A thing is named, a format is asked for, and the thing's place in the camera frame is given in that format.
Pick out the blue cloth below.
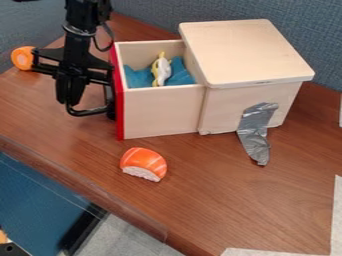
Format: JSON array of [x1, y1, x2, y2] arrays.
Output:
[[122, 55, 198, 90]]

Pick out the cabinet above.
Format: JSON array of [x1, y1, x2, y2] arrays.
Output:
[[177, 18, 317, 137]]

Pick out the drawer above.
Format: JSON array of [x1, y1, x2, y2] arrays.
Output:
[[65, 39, 209, 142]]

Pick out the grey tape strip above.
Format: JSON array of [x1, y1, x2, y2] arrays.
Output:
[[235, 101, 281, 167]]

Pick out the yellow and white toy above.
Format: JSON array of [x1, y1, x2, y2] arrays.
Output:
[[149, 51, 174, 88]]

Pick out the orange salmon sushi toy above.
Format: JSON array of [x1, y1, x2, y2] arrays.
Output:
[[118, 146, 169, 183]]

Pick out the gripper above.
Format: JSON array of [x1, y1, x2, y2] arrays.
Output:
[[30, 31, 115, 107]]

